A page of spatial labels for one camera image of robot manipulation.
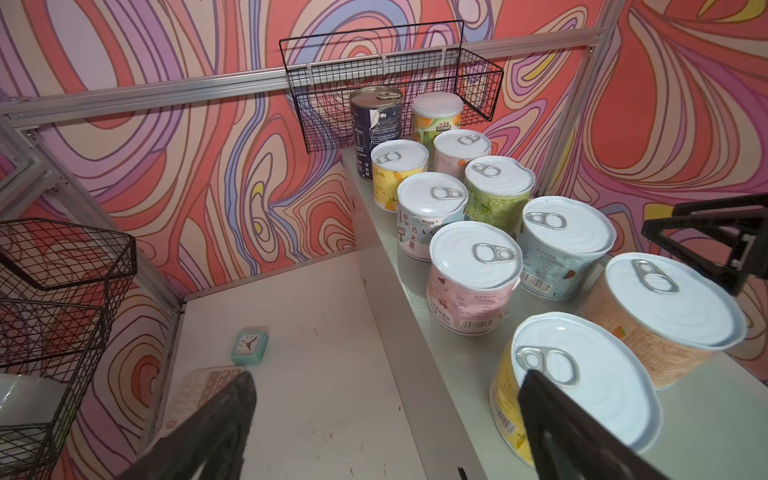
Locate mint green alarm clock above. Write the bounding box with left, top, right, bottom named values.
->
left=230, top=328, right=269, bottom=366

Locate yellow green tin can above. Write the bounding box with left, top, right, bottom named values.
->
left=464, top=156, right=536, bottom=234

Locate aluminium frame back bar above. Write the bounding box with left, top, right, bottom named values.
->
left=1, top=27, right=607, bottom=130

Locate green orange labelled can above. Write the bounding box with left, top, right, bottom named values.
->
left=411, top=92, right=464, bottom=153

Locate black wire basket left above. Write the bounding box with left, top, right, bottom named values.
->
left=1, top=218, right=137, bottom=479

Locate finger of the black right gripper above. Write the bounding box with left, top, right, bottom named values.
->
left=641, top=193, right=767, bottom=296

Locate pale tin can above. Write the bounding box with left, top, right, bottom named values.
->
left=489, top=312, right=663, bottom=466

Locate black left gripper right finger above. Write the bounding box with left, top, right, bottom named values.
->
left=518, top=371, right=665, bottom=480

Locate small hidden tin can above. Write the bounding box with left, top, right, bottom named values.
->
left=515, top=196, right=617, bottom=301

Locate white labelled tin can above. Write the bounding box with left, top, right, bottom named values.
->
left=396, top=172, right=469, bottom=262

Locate aluminium frame post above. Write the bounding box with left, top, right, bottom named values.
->
left=532, top=1, right=625, bottom=196
left=1, top=115, right=184, bottom=315

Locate pink floral tin can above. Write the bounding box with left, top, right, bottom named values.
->
left=426, top=221, right=523, bottom=336

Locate aluminium frame post right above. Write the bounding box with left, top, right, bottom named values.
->
left=532, top=1, right=625, bottom=196

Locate pink labelled tin can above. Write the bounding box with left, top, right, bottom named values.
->
left=430, top=129, right=492, bottom=181

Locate black wire basket back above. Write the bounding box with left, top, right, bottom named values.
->
left=279, top=20, right=503, bottom=153

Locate black wire basket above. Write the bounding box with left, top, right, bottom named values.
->
left=1, top=218, right=137, bottom=479
left=279, top=20, right=503, bottom=153

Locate pink desk calculator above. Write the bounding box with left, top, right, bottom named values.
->
left=150, top=365, right=246, bottom=447

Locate blue labelled tin can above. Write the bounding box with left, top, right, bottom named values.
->
left=350, top=86, right=404, bottom=180

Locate orange labelled tin can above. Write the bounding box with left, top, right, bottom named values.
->
left=582, top=253, right=748, bottom=390

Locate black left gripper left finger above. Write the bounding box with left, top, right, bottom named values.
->
left=119, top=372, right=257, bottom=479

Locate yellow labelled tin can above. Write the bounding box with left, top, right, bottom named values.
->
left=371, top=139, right=429, bottom=212

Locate aluminium frame post left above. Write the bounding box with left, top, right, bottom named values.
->
left=1, top=115, right=184, bottom=315

